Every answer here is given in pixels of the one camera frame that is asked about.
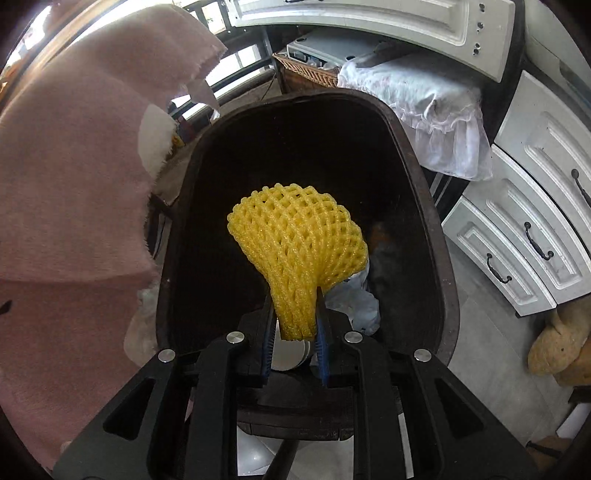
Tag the white lace cloth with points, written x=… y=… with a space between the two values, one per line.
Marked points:
x=415 y=106

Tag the dark brown trash bin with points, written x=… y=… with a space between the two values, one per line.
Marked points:
x=277 y=152

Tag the pink polka-dot tablecloth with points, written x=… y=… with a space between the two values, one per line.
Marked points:
x=69 y=184

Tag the white plastic bag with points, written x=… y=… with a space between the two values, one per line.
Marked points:
x=355 y=304

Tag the grey electronic device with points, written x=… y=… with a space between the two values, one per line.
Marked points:
x=323 y=46

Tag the yellow foam net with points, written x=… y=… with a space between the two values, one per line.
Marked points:
x=295 y=240

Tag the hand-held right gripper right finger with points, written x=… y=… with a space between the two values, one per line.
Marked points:
x=322 y=355

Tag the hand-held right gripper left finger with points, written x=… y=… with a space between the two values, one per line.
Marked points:
x=266 y=350

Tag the wicker basket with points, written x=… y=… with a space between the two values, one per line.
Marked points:
x=304 y=71

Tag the clear plastic bag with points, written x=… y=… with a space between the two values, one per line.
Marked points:
x=143 y=323

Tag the white drawer cabinet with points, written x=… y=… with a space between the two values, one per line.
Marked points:
x=531 y=184

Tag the tan plush toy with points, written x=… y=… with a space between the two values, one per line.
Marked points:
x=558 y=341

